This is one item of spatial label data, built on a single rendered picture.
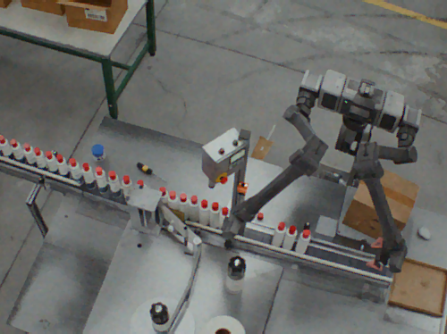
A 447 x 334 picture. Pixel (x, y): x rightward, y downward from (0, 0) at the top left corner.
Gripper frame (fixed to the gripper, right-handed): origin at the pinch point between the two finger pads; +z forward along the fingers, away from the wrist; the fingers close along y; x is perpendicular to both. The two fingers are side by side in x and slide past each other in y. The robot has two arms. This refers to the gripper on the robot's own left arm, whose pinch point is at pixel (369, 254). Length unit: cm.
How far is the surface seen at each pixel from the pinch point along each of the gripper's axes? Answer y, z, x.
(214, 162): -5, 27, -78
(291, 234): -4.3, 33.2, -21.4
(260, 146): -112, 141, 14
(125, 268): 34, 90, -65
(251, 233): -6, 59, -25
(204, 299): 35, 64, -33
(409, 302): 2.3, 5.9, 46.4
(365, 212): -27.8, 14.1, 3.7
